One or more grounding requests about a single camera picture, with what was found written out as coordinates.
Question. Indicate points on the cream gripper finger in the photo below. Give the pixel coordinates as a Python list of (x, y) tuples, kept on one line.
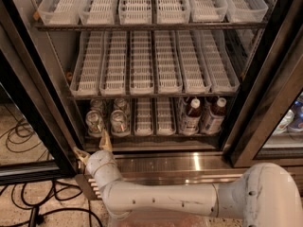
[(82, 155), (105, 142)]

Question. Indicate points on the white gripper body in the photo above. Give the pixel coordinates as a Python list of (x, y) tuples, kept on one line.
[(98, 162)]

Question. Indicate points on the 7up can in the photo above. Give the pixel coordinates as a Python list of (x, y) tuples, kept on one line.
[(98, 105), (94, 123), (119, 123), (123, 105)]

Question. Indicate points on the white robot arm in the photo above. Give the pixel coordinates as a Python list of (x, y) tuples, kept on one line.
[(265, 195)]

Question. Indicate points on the bottom shelf empty tray left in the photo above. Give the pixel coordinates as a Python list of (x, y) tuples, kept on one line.
[(143, 117)]

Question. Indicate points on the shelf empty tray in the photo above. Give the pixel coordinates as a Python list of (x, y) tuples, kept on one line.
[(165, 124), (143, 117)]

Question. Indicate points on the middle shelf tray one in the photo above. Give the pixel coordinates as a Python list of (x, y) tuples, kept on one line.
[(87, 71)]

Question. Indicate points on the shelf tray one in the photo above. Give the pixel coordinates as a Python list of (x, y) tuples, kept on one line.
[(59, 12), (87, 71)]

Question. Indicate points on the bottom shelf empty tray right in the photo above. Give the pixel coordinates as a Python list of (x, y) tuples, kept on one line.
[(165, 124)]

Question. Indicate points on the middle shelf tray two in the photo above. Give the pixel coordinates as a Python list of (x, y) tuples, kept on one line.
[(113, 74)]

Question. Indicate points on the shelf tray two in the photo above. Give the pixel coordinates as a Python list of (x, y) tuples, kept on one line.
[(113, 74), (97, 12)]

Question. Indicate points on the middle shelf tray three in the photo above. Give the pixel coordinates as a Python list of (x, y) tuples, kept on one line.
[(141, 67)]

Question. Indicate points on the shelf tray three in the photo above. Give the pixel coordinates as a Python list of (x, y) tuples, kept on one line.
[(141, 67), (135, 12)]

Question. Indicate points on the middle shelf tray four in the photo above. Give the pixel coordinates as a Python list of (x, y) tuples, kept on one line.
[(166, 61)]

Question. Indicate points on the shelf tray four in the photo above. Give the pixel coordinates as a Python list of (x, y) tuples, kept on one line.
[(172, 11), (166, 61)]

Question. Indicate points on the middle shelf tray five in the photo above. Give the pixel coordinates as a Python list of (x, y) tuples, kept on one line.
[(195, 76)]

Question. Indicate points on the shelf tray five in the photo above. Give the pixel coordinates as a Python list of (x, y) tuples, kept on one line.
[(208, 11), (195, 76)]

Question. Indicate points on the left glass fridge door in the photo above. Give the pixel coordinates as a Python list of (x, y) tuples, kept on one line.
[(32, 75)]

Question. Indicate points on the glass fridge door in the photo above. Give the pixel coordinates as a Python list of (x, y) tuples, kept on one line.
[(32, 75), (269, 86)]

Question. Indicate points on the middle shelf tray six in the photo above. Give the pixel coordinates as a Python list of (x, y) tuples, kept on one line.
[(219, 66)]

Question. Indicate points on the shelf tray six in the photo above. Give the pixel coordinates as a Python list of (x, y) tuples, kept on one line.
[(246, 11), (219, 66)]

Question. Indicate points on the top shelf tray three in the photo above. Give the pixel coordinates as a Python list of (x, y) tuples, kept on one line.
[(135, 12)]

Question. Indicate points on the top shelf tray two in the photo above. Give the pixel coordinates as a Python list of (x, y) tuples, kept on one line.
[(97, 12)]

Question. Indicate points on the top shelf tray one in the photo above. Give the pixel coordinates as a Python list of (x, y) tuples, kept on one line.
[(59, 12)]

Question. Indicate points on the top shelf tray four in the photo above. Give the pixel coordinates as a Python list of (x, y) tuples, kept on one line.
[(172, 11)]

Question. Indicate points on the right glass fridge door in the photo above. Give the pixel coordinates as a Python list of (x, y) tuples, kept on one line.
[(269, 86)]

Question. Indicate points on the top shelf tray five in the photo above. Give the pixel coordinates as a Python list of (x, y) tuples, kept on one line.
[(208, 11)]

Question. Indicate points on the blue can behind door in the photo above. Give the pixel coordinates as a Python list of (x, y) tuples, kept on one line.
[(297, 124)]

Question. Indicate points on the top shelf tray six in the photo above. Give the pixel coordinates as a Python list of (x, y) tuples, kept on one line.
[(246, 11)]

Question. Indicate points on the left brown tea bottle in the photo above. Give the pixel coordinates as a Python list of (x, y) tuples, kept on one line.
[(190, 117)]

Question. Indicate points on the brown tea bottle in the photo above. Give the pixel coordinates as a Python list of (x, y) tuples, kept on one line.
[(214, 116), (190, 117)]

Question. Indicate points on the right brown tea bottle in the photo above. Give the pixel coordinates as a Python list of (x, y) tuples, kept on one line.
[(214, 116)]

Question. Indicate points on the white bottle behind door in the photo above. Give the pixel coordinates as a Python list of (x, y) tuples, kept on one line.
[(285, 121)]

